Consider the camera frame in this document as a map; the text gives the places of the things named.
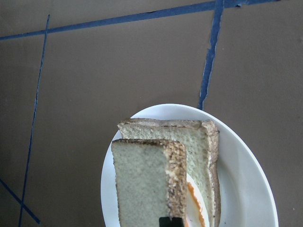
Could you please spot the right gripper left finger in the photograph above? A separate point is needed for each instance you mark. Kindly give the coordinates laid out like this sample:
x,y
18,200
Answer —
x,y
164,222

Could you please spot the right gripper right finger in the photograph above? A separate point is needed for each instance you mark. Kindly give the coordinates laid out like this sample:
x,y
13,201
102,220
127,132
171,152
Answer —
x,y
176,222

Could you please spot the bread slice with seeded crust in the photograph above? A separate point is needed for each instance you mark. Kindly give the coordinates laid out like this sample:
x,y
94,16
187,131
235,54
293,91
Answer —
x,y
151,181

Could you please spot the white round plate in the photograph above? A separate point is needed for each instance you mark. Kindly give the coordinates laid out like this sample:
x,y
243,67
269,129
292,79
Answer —
x,y
246,197

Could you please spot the bottom bread slice on plate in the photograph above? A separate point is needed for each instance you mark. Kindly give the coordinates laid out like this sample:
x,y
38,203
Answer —
x,y
201,139

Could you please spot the orange white filling on plate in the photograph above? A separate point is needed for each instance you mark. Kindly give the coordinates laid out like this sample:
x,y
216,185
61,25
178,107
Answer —
x,y
196,215

